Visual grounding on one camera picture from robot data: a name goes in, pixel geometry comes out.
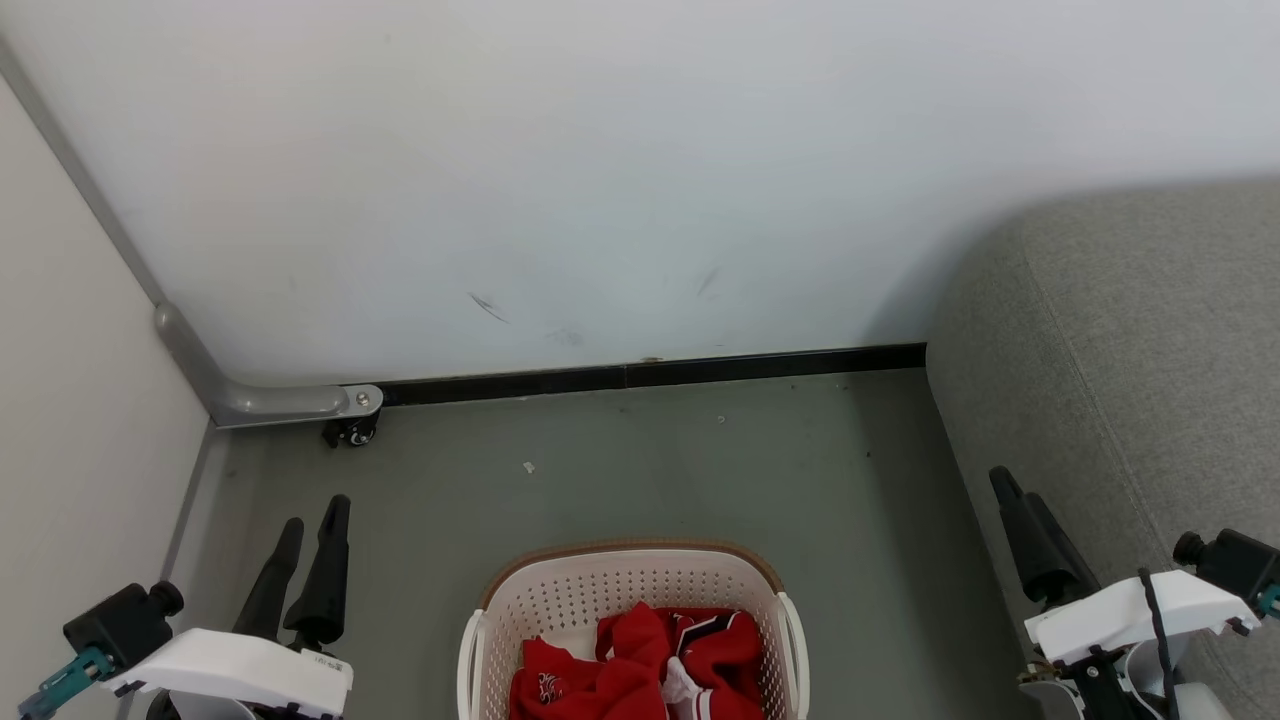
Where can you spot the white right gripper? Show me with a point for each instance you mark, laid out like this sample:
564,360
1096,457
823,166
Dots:
1120,610

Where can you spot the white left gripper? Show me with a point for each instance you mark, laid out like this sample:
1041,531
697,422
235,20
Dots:
240,670

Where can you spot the red garment with white print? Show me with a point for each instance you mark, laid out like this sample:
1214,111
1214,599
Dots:
610,680

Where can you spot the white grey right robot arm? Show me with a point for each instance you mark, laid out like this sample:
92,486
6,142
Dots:
1205,705

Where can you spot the grey fabric sofa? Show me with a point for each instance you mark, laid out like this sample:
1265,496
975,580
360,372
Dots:
1150,350

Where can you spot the black caster wheel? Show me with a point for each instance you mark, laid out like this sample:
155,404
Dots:
352,433

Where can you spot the grey metal partition foot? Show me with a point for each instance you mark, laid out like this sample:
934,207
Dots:
270,402

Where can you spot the white perforated laundry basket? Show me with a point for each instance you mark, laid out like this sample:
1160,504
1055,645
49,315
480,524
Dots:
580,600

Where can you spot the black baseboard strip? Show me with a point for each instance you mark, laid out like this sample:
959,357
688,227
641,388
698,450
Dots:
650,375

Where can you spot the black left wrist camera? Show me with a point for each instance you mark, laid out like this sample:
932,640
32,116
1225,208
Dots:
125,625

